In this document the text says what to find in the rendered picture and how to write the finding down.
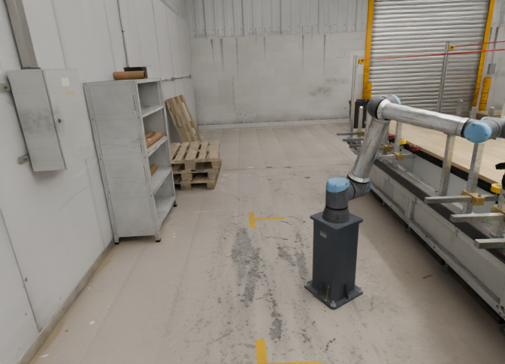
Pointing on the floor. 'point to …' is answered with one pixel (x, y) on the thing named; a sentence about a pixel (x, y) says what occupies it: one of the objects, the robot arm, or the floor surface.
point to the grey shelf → (131, 153)
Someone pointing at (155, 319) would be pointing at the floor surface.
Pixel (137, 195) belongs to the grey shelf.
